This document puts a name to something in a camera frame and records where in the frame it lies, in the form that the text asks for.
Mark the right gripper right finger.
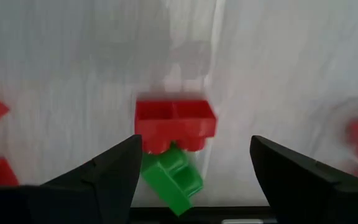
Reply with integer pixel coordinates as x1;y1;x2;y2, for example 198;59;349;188
249;136;358;224

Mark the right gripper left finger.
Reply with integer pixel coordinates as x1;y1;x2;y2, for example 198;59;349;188
0;134;142;224

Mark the green toy block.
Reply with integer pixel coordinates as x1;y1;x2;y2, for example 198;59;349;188
140;144;204;217

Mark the white glossy table sheet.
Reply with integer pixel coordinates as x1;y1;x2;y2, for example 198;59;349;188
0;0;358;208

